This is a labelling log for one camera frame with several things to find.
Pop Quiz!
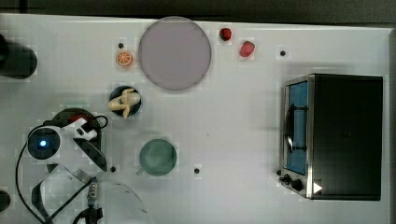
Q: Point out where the red ketchup bottle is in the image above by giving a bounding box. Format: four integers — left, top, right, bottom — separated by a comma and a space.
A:
68, 114, 92, 123

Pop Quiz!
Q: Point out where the green oval strainer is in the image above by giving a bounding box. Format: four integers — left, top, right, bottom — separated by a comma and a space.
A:
46, 105, 108, 172

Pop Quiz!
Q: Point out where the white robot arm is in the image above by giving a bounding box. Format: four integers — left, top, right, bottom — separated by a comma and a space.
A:
27, 117, 152, 224

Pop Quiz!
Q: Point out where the orange slice toy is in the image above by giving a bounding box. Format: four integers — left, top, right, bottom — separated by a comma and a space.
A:
116, 50, 134, 66

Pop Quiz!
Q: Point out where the peeled banana toy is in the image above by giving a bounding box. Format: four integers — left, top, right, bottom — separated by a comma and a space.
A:
106, 88, 142, 119

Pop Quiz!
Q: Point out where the pink strawberry toy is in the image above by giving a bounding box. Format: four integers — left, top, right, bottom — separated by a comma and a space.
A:
239, 41, 255, 58

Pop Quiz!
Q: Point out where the round grey plate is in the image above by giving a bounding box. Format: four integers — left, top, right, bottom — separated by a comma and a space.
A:
137, 17, 212, 91

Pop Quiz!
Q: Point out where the dark red strawberry toy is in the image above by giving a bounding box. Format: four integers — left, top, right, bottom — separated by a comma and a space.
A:
219, 28, 232, 41

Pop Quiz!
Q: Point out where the green round toy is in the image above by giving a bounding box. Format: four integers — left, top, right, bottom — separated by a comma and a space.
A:
0, 190, 11, 212

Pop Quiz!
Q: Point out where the mint green mug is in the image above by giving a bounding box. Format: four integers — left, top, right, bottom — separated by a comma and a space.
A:
135, 139, 177, 176

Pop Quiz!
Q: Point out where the silver toaster oven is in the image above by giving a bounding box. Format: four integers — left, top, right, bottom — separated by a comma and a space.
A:
276, 74, 384, 201

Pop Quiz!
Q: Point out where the black cooking pot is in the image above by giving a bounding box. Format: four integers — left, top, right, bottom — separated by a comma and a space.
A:
0, 35, 37, 79

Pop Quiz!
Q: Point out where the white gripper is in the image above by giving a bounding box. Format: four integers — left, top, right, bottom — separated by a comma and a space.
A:
62, 118, 97, 140

